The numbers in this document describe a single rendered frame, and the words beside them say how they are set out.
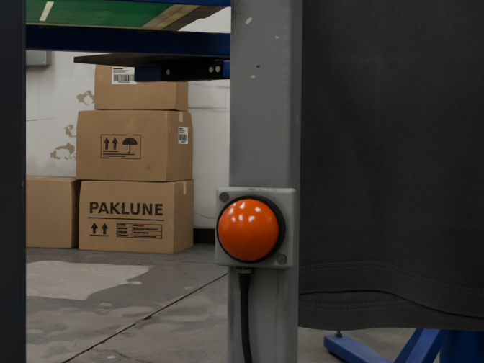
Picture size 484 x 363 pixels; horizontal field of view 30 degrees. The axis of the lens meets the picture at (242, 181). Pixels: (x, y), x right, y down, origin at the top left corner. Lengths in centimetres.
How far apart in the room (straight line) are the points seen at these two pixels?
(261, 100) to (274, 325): 14
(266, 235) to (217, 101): 518
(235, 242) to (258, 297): 6
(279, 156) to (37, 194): 509
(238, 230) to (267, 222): 2
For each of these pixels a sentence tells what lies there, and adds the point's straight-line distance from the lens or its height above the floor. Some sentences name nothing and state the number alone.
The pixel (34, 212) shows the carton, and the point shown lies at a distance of 565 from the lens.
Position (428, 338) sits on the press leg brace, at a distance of 209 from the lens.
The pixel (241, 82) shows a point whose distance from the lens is 57.
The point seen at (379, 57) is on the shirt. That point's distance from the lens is 85.
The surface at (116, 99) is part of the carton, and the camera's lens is 544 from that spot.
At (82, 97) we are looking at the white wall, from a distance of 603.
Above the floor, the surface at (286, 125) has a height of 71.
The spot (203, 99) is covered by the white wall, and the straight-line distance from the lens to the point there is 573.
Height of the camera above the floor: 71
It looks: 3 degrees down
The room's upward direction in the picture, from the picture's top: 1 degrees clockwise
